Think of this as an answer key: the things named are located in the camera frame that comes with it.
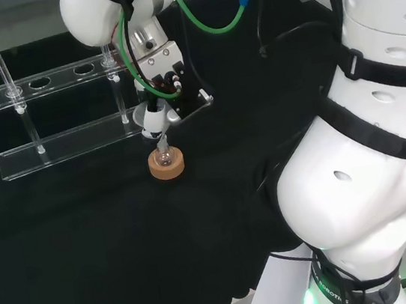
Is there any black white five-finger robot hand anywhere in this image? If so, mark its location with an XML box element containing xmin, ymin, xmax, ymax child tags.
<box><xmin>130</xmin><ymin>36</ymin><xmax>219</xmax><ymax>141</ymax></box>

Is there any clear plastic funnel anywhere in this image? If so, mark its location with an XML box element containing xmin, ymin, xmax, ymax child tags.
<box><xmin>130</xmin><ymin>98</ymin><xmax>174</xmax><ymax>153</ymax></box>

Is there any small glass round-bottom flask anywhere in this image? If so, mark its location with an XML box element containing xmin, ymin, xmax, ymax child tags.
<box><xmin>151</xmin><ymin>143</ymin><xmax>176</xmax><ymax>169</ymax></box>

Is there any clear acrylic funnel stand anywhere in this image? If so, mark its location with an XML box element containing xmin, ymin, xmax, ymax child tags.
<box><xmin>0</xmin><ymin>28</ymin><xmax>154</xmax><ymax>183</ymax></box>

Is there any black bench cloth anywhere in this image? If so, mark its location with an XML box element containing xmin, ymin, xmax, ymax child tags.
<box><xmin>0</xmin><ymin>0</ymin><xmax>384</xmax><ymax>304</ymax></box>

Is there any green cable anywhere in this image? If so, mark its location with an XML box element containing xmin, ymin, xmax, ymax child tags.
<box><xmin>114</xmin><ymin>0</ymin><xmax>267</xmax><ymax>106</ymax></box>

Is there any cork ring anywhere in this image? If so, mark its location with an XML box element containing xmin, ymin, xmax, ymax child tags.
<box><xmin>145</xmin><ymin>144</ymin><xmax>188</xmax><ymax>183</ymax></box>

